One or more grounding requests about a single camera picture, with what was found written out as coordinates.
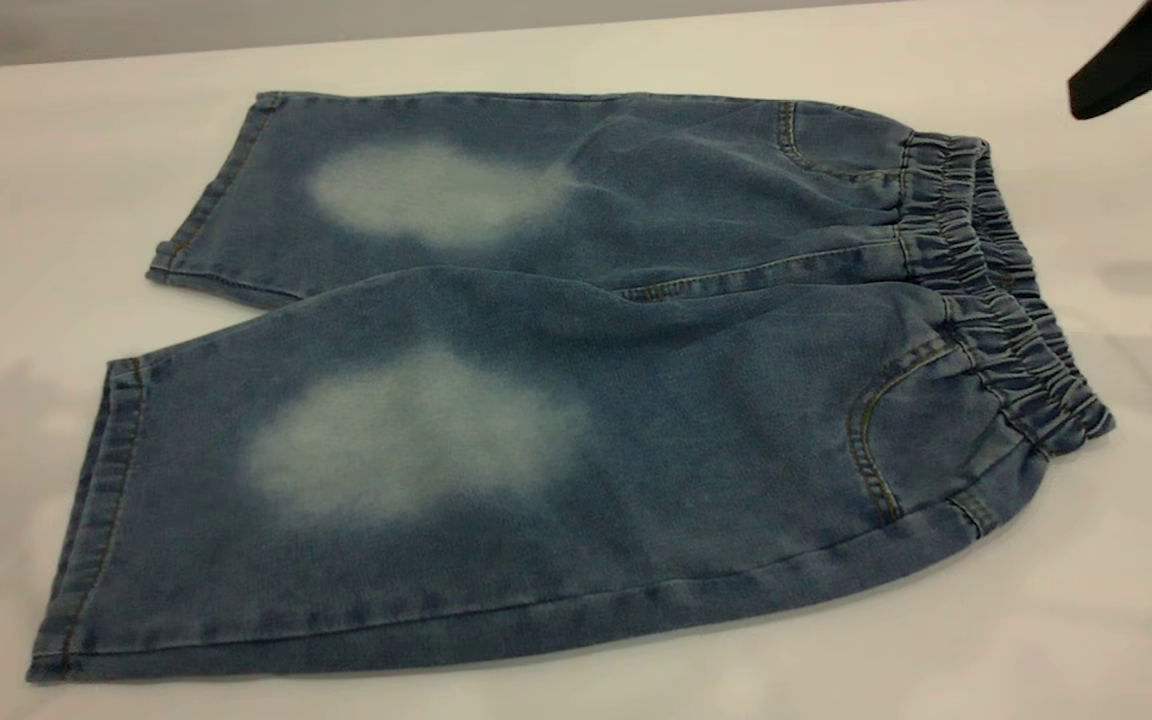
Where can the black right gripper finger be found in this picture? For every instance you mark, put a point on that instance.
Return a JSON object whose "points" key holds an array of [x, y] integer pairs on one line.
{"points": [[1151, 55]]}

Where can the blue denim shorts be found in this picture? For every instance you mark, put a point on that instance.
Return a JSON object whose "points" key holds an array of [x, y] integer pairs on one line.
{"points": [[636, 400]]}

